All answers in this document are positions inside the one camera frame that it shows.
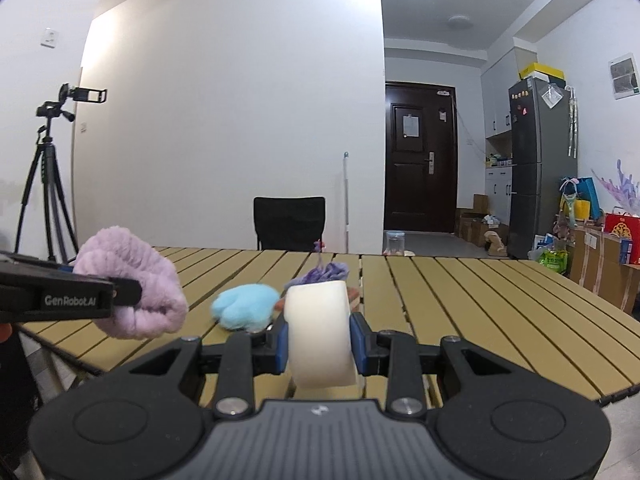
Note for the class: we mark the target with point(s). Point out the dark grey refrigerator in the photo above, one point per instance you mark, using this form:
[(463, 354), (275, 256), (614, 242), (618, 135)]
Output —
[(535, 185)]

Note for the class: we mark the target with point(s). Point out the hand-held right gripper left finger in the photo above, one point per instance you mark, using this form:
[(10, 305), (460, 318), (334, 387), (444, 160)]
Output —
[(281, 347)]

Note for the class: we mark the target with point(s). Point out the blue gift bag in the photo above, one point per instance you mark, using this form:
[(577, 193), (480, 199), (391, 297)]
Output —
[(590, 197)]

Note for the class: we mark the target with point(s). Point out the dark brown door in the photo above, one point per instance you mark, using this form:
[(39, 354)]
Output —
[(420, 185)]

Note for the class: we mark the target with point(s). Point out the black folding chair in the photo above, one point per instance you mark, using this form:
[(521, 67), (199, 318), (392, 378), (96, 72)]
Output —
[(290, 222)]

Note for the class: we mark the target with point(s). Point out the white wall socket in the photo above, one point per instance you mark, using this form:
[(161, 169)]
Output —
[(49, 37)]

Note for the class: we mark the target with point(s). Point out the yellow box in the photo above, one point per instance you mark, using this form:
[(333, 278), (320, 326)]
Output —
[(542, 72)]

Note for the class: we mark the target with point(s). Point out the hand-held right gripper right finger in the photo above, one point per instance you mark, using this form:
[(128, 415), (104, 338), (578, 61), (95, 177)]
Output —
[(357, 345)]

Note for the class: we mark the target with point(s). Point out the silver tinsel strip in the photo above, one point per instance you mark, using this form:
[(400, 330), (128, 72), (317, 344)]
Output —
[(573, 120)]

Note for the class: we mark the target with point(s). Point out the white cabinet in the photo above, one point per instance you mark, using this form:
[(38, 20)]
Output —
[(497, 195), (505, 95)]

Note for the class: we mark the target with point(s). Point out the yellow gift bag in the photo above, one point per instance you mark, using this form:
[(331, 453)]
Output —
[(580, 209)]

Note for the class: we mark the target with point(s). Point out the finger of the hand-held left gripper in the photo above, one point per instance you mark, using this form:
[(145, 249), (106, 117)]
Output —
[(35, 262), (127, 291)]

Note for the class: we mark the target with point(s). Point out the tan folding slat table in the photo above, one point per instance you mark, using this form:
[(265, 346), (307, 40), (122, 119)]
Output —
[(450, 300)]

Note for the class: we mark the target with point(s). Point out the round ceiling lamp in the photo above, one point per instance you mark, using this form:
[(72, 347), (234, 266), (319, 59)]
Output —
[(460, 23)]

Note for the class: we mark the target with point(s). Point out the green plastic bag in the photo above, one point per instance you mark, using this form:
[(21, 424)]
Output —
[(555, 261)]

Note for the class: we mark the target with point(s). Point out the light blue plush toy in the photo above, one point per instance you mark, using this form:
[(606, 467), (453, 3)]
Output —
[(240, 307)]

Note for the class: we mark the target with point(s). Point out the large cardboard box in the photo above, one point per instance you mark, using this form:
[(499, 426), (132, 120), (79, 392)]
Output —
[(600, 270)]

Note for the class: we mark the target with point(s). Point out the white lower cabinet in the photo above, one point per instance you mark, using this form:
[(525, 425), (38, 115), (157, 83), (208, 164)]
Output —
[(497, 195)]

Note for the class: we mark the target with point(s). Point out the white upper cabinet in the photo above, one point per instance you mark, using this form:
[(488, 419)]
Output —
[(505, 95)]

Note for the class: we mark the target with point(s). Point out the lavender fluffy cloth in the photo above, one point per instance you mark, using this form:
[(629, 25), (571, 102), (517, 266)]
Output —
[(130, 255)]

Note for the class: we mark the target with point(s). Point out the purple wall decoration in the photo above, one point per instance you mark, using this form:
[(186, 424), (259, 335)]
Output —
[(622, 187)]

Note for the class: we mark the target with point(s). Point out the black equipment case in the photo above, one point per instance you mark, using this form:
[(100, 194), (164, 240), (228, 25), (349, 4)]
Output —
[(20, 385)]

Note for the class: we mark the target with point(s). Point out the tan paper bag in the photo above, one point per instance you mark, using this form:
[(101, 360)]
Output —
[(494, 242)]

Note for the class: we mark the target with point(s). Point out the black camera tripod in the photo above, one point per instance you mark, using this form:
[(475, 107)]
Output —
[(46, 160)]

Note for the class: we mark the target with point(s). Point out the clear plastic jar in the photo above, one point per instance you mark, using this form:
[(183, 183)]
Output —
[(394, 244)]

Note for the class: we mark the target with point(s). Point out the purple yarn toy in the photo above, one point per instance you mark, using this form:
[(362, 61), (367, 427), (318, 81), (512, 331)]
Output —
[(325, 272)]

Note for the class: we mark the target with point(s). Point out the red gift box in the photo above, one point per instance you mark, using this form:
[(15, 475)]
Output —
[(622, 240)]

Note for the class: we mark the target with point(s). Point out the brown striped box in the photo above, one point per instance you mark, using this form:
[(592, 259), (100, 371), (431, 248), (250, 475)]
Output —
[(354, 297)]

